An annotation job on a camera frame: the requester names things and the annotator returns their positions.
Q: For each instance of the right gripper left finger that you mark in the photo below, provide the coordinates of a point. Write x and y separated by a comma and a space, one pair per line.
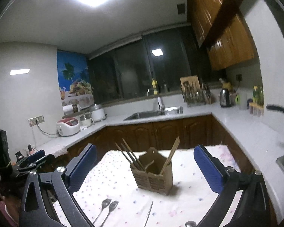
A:
36, 206

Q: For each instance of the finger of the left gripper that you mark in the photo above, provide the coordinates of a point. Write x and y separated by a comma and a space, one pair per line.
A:
34, 161

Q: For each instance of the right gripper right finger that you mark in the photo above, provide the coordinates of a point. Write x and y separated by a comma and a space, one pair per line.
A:
253, 208

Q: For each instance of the metal chopstick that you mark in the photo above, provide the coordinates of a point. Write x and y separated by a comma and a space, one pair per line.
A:
148, 215
131, 157

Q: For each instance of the person's left hand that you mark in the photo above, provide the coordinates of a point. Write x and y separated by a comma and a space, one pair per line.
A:
10, 209

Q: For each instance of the white red rice cooker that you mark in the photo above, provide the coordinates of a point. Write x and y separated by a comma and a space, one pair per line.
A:
68, 127

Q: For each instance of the white dotted table cloth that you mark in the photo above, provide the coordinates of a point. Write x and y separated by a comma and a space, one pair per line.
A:
189, 199

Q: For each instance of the metal spoon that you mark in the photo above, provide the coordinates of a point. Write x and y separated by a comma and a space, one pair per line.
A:
190, 224

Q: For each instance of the small white pot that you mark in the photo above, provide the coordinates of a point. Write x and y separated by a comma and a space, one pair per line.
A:
86, 120

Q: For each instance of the silver rice cooker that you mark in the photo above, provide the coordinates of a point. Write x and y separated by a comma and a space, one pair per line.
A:
97, 113

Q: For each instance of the spice jar rack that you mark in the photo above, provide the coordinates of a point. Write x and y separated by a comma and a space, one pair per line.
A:
256, 109

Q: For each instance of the wooden utensil holder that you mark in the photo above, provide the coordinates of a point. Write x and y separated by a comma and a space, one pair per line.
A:
152, 179

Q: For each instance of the stainless electric kettle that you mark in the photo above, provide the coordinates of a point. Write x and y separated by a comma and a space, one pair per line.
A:
225, 100

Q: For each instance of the green oil bottle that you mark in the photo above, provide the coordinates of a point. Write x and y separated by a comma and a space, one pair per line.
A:
256, 95

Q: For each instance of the stainless steel sink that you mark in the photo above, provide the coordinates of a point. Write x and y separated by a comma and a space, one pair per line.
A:
149, 114

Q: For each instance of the dish drying rack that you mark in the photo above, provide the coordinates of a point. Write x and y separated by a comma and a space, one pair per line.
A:
194, 96

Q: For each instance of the white faucet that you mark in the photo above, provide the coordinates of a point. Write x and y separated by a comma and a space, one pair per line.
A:
159, 99

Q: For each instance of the wooden cutting board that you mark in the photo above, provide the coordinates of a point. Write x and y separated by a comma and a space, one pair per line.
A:
192, 80

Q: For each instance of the yellow dish soap bottle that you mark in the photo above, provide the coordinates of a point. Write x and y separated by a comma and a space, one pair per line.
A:
154, 86

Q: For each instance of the upper wooden cabinets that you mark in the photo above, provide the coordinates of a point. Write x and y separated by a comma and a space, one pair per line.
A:
221, 31

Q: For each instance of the wall power socket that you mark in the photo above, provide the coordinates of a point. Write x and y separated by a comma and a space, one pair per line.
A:
36, 120

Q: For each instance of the fruit beach wall poster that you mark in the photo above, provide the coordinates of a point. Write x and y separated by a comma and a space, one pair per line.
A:
74, 80

